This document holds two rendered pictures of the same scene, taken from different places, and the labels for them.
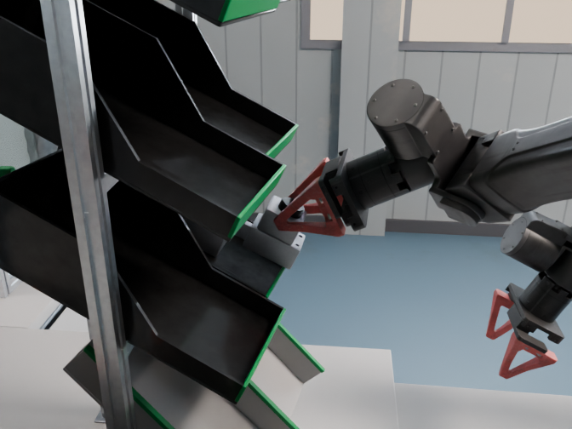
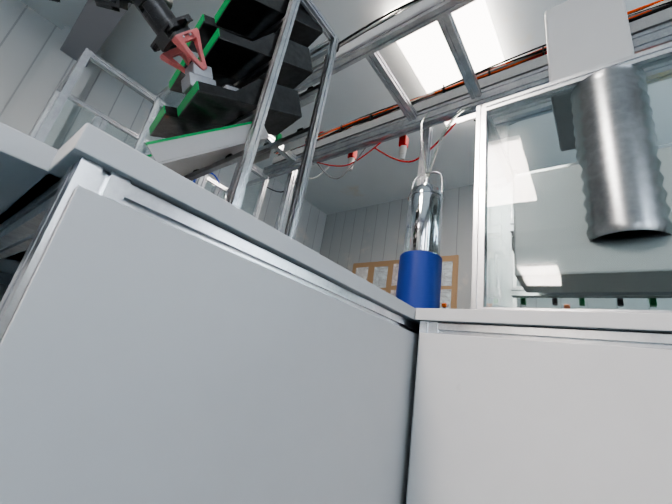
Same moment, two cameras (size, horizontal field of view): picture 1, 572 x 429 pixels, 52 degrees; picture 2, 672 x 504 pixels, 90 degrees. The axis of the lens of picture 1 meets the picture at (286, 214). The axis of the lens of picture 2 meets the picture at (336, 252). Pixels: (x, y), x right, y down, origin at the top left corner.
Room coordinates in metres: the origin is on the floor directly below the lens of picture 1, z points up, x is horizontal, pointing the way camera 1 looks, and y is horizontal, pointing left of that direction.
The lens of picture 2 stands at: (1.30, -0.28, 0.68)
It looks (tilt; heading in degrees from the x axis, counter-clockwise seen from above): 19 degrees up; 125
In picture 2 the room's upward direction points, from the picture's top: 10 degrees clockwise
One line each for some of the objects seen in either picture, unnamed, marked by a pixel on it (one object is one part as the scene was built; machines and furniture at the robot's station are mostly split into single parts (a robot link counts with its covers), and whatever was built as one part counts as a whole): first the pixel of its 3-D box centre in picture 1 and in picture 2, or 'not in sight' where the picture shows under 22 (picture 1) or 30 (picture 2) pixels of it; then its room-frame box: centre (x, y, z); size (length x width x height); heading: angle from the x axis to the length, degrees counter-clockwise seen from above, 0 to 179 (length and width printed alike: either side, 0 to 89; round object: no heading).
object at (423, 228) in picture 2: not in sight; (424, 213); (0.89, 0.87, 1.32); 0.14 x 0.14 x 0.38
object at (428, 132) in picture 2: not in sight; (421, 201); (0.76, 1.17, 1.56); 0.04 x 0.04 x 1.39; 84
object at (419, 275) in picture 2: not in sight; (418, 292); (0.89, 0.87, 0.99); 0.16 x 0.16 x 0.27
